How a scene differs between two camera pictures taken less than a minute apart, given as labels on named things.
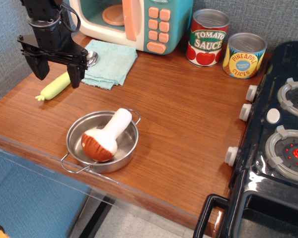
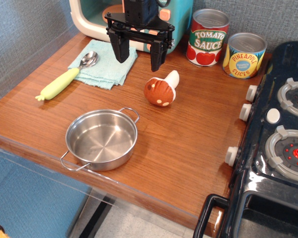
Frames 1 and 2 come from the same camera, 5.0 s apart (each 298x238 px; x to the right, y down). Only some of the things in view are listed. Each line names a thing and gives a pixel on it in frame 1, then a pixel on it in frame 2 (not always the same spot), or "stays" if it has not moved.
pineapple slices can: (244, 55) stays
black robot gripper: (51, 40) → (140, 21)
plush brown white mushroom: (101, 145) → (162, 92)
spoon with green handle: (64, 80) stays
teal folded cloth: (113, 63) stays
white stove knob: (251, 92) stays
